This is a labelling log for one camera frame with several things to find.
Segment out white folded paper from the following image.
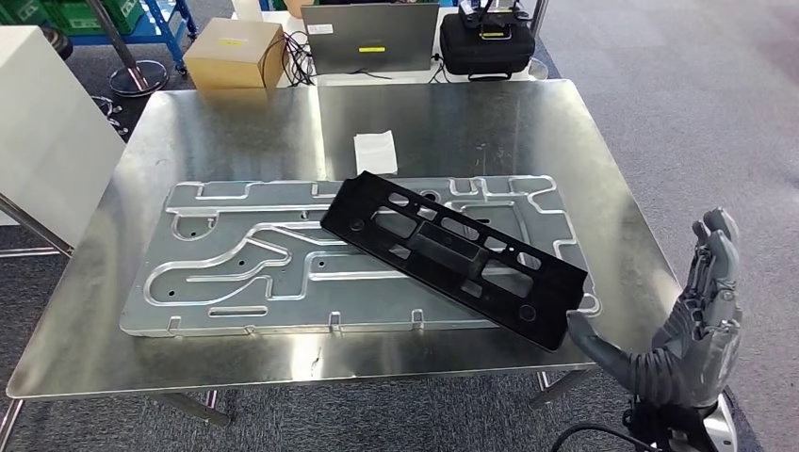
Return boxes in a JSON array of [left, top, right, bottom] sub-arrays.
[[353, 130, 399, 176]]

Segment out black carrying case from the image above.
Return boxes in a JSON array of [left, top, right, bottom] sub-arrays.
[[439, 0, 537, 81]]

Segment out stainless steel side table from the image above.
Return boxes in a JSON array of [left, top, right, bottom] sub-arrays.
[[0, 193, 74, 258]]

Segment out blue metal cart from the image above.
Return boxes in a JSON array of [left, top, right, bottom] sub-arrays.
[[68, 0, 200, 76]]

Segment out black camera cable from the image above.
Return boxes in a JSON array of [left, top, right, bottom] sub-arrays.
[[548, 423, 660, 452]]

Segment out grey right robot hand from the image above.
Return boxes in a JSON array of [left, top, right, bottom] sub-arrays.
[[566, 207, 744, 410]]

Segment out brown cardboard box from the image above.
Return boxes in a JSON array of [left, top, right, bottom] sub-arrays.
[[182, 17, 286, 90]]

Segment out chrome stanchion with round base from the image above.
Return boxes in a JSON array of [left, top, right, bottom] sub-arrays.
[[87, 0, 170, 98], [527, 0, 550, 81]]

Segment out machined aluminium fixture plate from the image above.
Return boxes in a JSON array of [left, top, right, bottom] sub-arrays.
[[118, 174, 604, 339]]

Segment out black plastic plate frame part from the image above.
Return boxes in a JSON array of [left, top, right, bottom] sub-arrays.
[[319, 170, 590, 354]]

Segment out black cable bundle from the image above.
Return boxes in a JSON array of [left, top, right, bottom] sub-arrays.
[[274, 31, 317, 88]]

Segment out stainless steel workbench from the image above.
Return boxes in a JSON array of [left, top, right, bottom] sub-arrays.
[[0, 79, 685, 452]]

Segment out white cabinet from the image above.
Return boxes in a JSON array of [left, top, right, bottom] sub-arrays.
[[0, 24, 126, 248]]

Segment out green plastic crate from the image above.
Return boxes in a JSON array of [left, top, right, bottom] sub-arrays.
[[0, 0, 146, 36]]

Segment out grey case yellow label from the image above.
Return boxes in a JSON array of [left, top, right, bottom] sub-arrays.
[[301, 3, 441, 76]]

